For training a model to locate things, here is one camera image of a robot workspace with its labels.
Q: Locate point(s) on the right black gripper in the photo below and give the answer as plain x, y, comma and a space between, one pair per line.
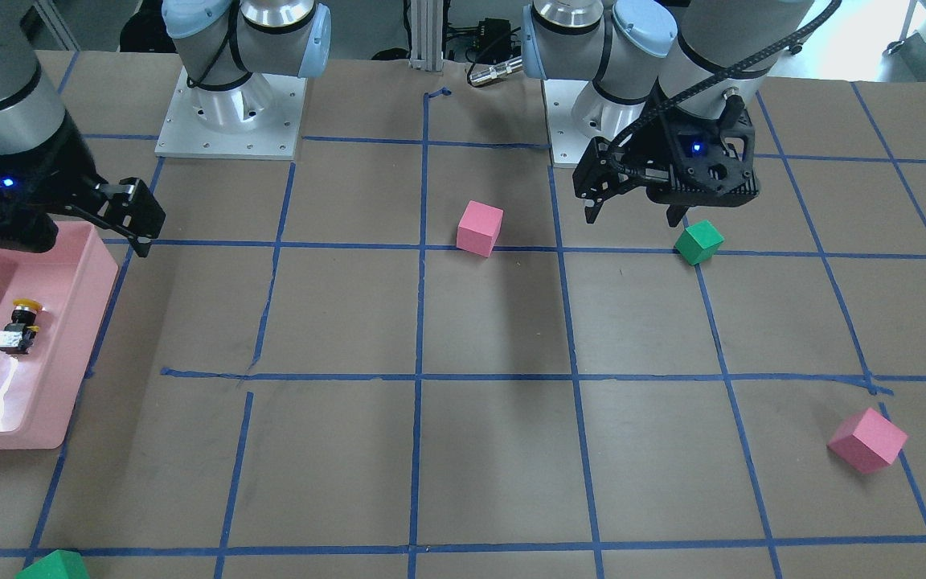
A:
69, 178

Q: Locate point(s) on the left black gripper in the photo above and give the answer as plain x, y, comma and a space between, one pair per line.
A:
654, 145

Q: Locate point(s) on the green cube near arm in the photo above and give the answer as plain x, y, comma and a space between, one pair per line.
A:
698, 242

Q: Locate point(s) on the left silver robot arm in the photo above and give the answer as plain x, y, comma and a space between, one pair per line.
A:
665, 96

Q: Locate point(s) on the pink cube centre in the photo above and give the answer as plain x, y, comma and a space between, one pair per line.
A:
478, 228

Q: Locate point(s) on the pink cube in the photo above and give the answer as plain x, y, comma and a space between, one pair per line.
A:
478, 228
868, 441

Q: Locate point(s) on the pink plastic bin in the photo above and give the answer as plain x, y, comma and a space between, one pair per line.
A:
51, 306

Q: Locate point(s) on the pink cube far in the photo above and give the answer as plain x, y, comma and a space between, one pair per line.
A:
868, 441

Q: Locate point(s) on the green cube table edge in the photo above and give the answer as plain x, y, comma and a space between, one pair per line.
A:
59, 564

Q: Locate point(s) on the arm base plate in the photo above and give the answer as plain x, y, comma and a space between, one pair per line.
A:
571, 121
258, 121

